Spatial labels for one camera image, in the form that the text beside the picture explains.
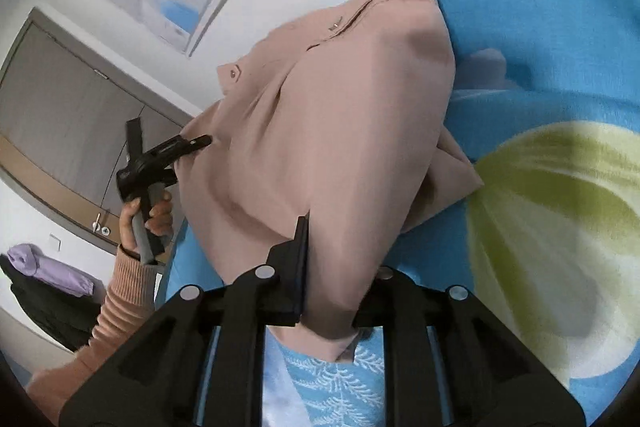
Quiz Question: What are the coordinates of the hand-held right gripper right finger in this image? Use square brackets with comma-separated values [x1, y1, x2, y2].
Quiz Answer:
[352, 267, 587, 427]

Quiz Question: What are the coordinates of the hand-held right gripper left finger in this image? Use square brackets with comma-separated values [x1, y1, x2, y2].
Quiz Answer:
[59, 212, 311, 427]

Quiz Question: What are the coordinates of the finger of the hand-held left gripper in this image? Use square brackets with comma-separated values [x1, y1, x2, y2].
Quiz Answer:
[144, 134, 214, 164]

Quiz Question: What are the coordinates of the pink coat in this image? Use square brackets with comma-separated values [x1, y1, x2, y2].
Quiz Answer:
[177, 0, 485, 363]

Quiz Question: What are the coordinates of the person's left forearm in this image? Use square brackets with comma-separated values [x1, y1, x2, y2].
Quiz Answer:
[25, 244, 167, 424]

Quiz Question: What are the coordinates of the purple and black clothes pile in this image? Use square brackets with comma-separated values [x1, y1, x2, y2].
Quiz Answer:
[0, 254, 103, 354]

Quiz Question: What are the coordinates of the person's left hand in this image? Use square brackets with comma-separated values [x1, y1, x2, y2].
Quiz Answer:
[117, 189, 174, 260]

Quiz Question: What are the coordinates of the grey brown door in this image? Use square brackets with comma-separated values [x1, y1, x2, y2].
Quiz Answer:
[0, 7, 202, 254]

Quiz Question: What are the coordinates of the purple garment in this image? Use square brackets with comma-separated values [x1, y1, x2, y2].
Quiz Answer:
[7, 243, 96, 298]

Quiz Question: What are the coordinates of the blue printed blanket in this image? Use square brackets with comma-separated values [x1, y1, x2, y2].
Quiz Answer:
[155, 0, 640, 427]

